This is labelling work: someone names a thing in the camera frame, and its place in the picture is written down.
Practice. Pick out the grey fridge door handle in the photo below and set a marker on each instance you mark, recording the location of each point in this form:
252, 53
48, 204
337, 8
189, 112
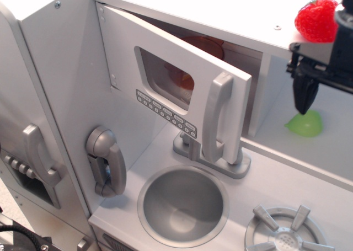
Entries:
38, 156

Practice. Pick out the grey toy microwave door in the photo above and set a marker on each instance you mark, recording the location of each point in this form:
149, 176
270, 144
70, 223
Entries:
212, 113

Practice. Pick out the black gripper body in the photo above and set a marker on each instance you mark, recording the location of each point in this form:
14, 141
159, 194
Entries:
326, 63

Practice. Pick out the red toy strawberry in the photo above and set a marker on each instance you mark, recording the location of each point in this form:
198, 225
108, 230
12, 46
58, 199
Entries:
315, 21

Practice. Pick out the orange plate inside microwave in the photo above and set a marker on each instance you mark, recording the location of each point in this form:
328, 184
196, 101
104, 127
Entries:
207, 44

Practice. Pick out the round metal sink bowl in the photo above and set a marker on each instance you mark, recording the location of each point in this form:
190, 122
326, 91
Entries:
183, 206

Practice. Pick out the grey toy telephone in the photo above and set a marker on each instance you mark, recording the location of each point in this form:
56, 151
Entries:
107, 162

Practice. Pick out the grey toy stove burner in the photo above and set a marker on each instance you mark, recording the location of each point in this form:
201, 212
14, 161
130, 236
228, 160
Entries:
283, 228

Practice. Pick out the green toy pear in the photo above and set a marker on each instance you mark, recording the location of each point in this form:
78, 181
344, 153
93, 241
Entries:
309, 124

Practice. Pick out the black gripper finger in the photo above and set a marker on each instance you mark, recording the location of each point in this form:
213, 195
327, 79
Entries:
305, 87

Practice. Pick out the grey toy ice dispenser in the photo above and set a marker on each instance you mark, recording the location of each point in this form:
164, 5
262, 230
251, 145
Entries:
27, 179

